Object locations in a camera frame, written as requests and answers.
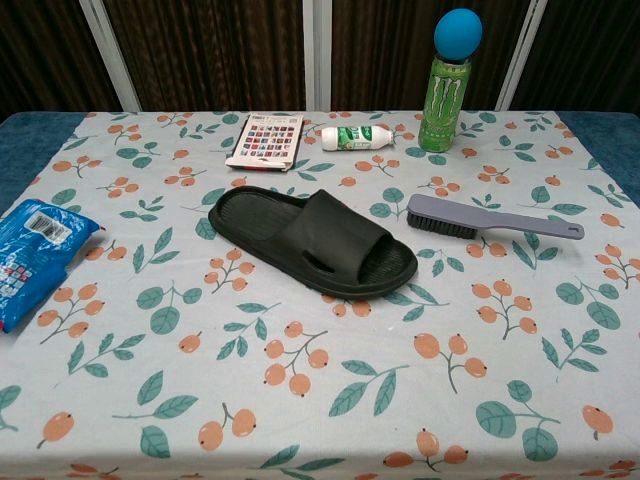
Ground black rubber slide sandal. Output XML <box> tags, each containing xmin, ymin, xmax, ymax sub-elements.
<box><xmin>207</xmin><ymin>185</ymin><xmax>419</xmax><ymax>301</ymax></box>

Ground green energy drink can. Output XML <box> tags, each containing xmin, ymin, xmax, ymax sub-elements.
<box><xmin>417</xmin><ymin>53</ymin><xmax>474</xmax><ymax>153</ymax></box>

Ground blue ball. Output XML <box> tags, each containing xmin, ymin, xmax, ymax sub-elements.
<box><xmin>433</xmin><ymin>8</ymin><xmax>484</xmax><ymax>63</ymax></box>

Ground blue plastic snack bag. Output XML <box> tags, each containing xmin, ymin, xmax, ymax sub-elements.
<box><xmin>0</xmin><ymin>198</ymin><xmax>101</xmax><ymax>335</ymax></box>

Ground white card box colourful squares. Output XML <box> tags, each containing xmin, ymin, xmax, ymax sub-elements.
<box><xmin>224</xmin><ymin>113</ymin><xmax>306</xmax><ymax>175</ymax></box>

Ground white plastic bottle green label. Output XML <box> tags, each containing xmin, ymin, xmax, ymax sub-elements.
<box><xmin>320</xmin><ymin>124</ymin><xmax>396</xmax><ymax>153</ymax></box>

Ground grey scrub brush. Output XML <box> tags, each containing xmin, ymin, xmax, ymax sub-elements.
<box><xmin>405</xmin><ymin>193</ymin><xmax>586</xmax><ymax>242</ymax></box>

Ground white vertical frame post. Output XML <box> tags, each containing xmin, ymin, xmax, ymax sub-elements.
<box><xmin>302</xmin><ymin>0</ymin><xmax>335</xmax><ymax>112</ymax></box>
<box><xmin>494</xmin><ymin>0</ymin><xmax>550</xmax><ymax>112</ymax></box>
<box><xmin>79</xmin><ymin>0</ymin><xmax>144</xmax><ymax>112</ymax></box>

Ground floral patterned tablecloth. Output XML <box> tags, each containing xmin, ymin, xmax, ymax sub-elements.
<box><xmin>0</xmin><ymin>110</ymin><xmax>640</xmax><ymax>480</ymax></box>

